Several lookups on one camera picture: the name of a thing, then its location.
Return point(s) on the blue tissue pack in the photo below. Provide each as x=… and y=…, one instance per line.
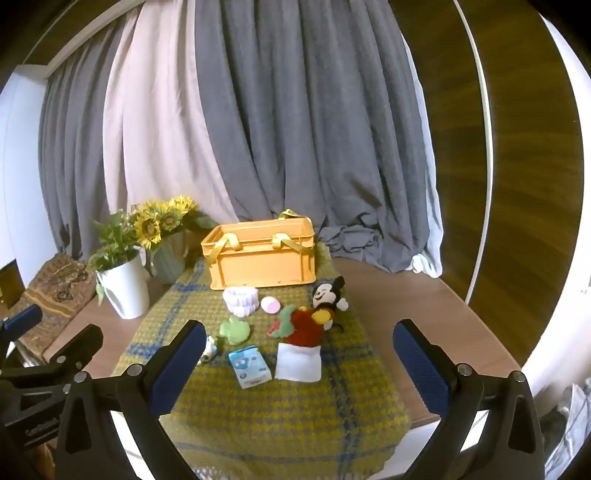
x=249, y=368

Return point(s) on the green leafy plant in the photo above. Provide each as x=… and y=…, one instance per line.
x=111, y=240

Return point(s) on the orange plastic crate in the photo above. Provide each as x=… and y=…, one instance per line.
x=263, y=267

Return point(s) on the white flower pot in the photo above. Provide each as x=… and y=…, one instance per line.
x=127, y=290

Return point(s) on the pale pink curtain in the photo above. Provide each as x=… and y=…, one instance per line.
x=152, y=115

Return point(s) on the mouse plush toy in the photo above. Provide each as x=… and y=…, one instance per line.
x=325, y=295

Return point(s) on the brown patterned cushion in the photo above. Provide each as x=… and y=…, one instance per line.
x=55, y=286

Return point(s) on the yellow-green plaid blanket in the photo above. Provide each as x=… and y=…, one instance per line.
x=277, y=415

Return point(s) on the grey curtain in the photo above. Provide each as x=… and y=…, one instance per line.
x=314, y=115

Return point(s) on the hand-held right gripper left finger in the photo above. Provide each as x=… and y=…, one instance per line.
x=178, y=367

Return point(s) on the white sheer curtain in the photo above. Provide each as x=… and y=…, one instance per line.
x=427, y=265

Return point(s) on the sunflower bouquet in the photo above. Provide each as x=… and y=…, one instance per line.
x=154, y=224

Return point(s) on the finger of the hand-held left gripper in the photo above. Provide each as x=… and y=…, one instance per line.
x=22, y=321
x=81, y=344

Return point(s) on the green pink plush toy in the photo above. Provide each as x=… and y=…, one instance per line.
x=282, y=323

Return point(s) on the wooden door panel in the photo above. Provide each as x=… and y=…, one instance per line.
x=526, y=161

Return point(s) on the pink egg-shaped sponge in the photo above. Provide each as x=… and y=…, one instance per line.
x=270, y=305

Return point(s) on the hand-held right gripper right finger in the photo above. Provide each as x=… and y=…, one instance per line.
x=420, y=367

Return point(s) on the green ribbed vase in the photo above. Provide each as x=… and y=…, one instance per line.
x=168, y=261

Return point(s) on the white folded cloth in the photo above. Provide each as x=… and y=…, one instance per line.
x=298, y=364

